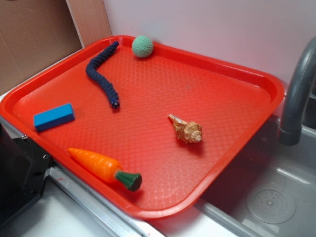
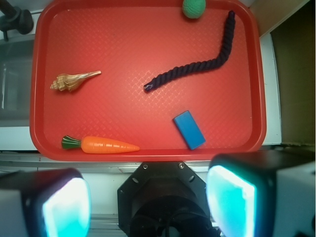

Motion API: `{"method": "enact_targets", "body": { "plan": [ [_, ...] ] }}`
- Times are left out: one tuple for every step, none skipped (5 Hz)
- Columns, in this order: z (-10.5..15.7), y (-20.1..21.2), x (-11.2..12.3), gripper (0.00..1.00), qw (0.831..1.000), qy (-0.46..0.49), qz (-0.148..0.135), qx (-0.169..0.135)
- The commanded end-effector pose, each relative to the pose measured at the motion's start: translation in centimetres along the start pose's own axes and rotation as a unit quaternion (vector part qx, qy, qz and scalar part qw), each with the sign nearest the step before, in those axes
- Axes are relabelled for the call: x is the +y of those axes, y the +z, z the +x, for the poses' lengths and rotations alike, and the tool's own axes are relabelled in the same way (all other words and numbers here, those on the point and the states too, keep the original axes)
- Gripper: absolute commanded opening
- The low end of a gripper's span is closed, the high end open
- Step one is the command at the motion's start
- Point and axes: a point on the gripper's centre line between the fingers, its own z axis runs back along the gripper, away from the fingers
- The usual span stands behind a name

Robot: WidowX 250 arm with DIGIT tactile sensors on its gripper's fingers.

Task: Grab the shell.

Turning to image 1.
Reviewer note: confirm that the tan spiral seashell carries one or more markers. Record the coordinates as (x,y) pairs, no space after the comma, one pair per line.
(188,132)

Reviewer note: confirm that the red plastic tray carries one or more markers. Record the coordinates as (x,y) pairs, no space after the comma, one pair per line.
(121,105)

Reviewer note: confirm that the orange toy carrot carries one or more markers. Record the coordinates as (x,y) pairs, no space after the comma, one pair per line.
(105,168)

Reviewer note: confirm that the green crocheted ball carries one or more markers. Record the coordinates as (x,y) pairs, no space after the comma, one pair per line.
(142,46)

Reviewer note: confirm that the blue rectangular block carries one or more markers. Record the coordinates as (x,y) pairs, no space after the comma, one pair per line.
(54,117)

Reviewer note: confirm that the grey toy faucet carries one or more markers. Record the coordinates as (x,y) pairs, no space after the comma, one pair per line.
(300,102)

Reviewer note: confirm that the grey toy sink basin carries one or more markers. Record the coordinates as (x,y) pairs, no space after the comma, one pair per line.
(269,189)

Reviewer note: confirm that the brown cardboard panel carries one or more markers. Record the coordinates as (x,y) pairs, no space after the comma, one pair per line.
(35,34)

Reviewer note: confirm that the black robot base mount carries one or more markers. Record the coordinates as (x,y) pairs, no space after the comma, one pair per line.
(24,167)

